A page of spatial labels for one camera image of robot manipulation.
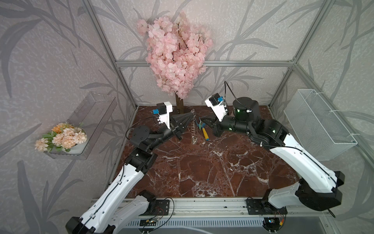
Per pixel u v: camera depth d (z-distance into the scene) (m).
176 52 0.77
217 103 0.46
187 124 0.55
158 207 0.73
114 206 0.41
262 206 0.66
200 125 0.60
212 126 0.50
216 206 0.76
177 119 0.52
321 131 0.62
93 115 0.75
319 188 0.39
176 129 0.49
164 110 0.47
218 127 0.50
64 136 0.50
